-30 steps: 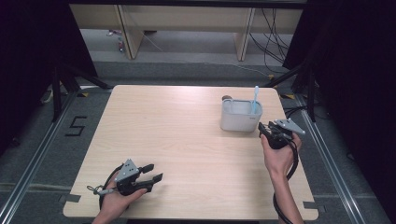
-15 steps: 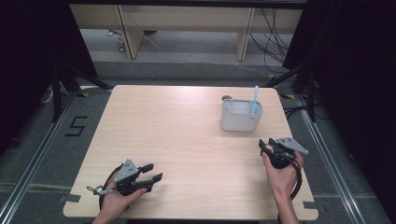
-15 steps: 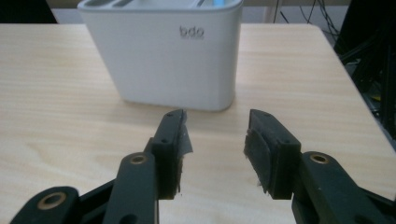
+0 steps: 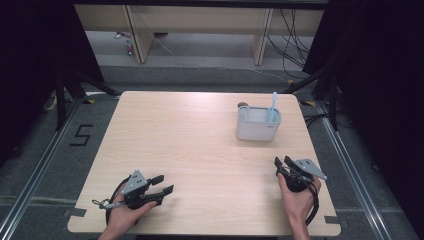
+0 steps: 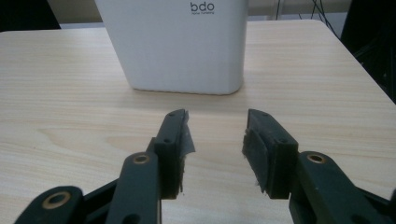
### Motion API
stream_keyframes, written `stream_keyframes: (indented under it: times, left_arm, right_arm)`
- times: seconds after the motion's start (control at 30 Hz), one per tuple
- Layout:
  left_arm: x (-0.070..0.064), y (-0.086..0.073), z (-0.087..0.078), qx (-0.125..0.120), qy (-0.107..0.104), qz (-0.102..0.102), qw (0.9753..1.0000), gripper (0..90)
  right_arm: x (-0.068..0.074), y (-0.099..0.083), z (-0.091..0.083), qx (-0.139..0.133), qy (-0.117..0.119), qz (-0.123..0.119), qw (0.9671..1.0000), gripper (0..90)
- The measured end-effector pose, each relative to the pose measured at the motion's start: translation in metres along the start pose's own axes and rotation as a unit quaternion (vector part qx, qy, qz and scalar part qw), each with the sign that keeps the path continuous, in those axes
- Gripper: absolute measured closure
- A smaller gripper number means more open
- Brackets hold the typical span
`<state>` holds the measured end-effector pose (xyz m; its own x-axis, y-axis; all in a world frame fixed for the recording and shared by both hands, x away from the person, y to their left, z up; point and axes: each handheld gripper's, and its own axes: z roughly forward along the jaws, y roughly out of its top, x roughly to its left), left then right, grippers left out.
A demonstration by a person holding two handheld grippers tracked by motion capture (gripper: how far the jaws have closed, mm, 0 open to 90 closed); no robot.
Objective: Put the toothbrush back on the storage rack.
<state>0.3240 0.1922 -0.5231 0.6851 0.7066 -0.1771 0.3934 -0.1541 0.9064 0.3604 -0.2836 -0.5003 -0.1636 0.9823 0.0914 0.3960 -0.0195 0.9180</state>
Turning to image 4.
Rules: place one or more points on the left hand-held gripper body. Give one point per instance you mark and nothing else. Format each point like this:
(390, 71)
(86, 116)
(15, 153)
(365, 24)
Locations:
(135, 188)

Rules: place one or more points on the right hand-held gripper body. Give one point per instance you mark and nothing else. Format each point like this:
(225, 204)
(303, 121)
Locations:
(300, 176)

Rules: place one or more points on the white plastic container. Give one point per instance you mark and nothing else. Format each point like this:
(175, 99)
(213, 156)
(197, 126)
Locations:
(255, 130)

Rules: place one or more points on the light blue toothbrush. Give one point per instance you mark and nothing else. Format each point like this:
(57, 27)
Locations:
(273, 108)

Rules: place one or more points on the person's right hand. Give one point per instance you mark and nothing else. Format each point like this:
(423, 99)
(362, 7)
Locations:
(300, 203)

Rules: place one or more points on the person's left hand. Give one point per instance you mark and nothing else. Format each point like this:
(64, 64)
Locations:
(121, 218)

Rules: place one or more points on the grey tape piece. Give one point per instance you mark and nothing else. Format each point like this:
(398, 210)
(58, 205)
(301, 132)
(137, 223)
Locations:
(78, 212)
(333, 220)

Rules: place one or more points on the yellow tape piece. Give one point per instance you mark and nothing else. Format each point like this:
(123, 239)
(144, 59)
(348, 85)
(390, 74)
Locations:
(88, 101)
(308, 103)

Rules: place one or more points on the small brown round object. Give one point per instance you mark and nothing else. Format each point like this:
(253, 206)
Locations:
(242, 104)

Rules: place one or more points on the black metal stand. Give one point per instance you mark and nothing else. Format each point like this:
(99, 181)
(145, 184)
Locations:
(333, 100)
(60, 100)

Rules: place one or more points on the black curtain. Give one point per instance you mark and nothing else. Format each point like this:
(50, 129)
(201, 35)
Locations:
(380, 83)
(30, 66)

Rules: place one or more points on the pink and red floor items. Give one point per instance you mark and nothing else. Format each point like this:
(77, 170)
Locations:
(129, 48)

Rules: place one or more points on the beige wooden desk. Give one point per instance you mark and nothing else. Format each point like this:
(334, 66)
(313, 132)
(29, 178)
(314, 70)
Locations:
(200, 21)

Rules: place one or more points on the metal floor rail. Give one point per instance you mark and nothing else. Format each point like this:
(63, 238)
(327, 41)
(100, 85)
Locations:
(36, 173)
(353, 173)

